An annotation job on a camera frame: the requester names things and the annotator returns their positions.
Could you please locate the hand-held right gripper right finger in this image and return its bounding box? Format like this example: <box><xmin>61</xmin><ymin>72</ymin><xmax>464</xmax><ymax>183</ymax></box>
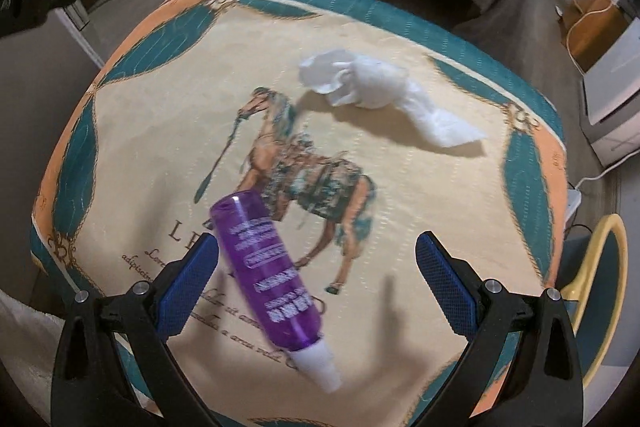
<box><xmin>415</xmin><ymin>230</ymin><xmax>586</xmax><ymax>427</ymax></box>

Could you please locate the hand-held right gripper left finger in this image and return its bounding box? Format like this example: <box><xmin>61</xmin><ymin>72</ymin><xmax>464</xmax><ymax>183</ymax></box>
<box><xmin>50</xmin><ymin>233</ymin><xmax>221</xmax><ymax>427</ymax></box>

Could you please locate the purple wrapper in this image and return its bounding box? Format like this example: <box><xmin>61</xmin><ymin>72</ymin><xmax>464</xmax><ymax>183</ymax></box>
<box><xmin>208</xmin><ymin>190</ymin><xmax>344</xmax><ymax>394</ymax></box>

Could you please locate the yellow rimmed teal trash bin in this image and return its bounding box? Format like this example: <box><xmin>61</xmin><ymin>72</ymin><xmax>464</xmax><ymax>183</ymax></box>
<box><xmin>559</xmin><ymin>213</ymin><xmax>629</xmax><ymax>396</ymax></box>

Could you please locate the printed teal orange mat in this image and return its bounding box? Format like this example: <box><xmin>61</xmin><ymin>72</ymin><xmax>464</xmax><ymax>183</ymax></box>
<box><xmin>29</xmin><ymin>0</ymin><xmax>569</xmax><ymax>427</ymax></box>

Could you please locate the white power strip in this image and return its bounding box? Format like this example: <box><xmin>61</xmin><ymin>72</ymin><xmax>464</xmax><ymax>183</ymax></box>
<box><xmin>565</xmin><ymin>187</ymin><xmax>584</xmax><ymax>234</ymax></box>

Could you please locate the crumpled white tissue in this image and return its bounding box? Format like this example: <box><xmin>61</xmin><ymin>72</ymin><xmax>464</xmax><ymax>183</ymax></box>
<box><xmin>298</xmin><ymin>48</ymin><xmax>487</xmax><ymax>149</ymax></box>

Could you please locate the white air purifier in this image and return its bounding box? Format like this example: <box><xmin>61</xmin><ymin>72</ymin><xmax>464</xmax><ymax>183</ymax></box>
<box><xmin>580</xmin><ymin>18</ymin><xmax>640</xmax><ymax>168</ymax></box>

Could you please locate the wooden cabinet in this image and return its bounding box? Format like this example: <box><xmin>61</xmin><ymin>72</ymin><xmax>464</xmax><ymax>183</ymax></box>
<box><xmin>562</xmin><ymin>0</ymin><xmax>629</xmax><ymax>73</ymax></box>

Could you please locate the white power cable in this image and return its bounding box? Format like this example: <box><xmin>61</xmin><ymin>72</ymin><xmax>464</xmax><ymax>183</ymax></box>
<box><xmin>574</xmin><ymin>151</ymin><xmax>632</xmax><ymax>188</ymax></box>
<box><xmin>562</xmin><ymin>0</ymin><xmax>640</xmax><ymax>74</ymax></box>

